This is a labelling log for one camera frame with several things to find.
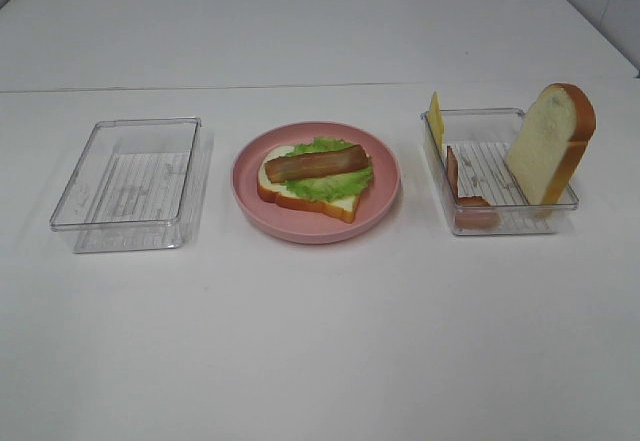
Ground bacon strip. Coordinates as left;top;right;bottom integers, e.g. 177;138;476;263
265;145;369;183
446;146;500;230

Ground yellow cheese slice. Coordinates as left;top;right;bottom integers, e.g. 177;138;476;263
427;91;446;156

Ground left clear plastic tray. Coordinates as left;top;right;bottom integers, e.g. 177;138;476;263
49;117;203;254

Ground pink round plate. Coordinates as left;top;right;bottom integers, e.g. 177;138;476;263
231;120;403;246

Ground clear plastic tray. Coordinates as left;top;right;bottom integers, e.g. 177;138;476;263
421;108;579;236
49;117;203;254

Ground right clear plastic tray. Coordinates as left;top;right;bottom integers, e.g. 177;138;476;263
421;108;579;236

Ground bread slice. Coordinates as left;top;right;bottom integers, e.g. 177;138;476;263
257;145;369;223
505;83;596;205

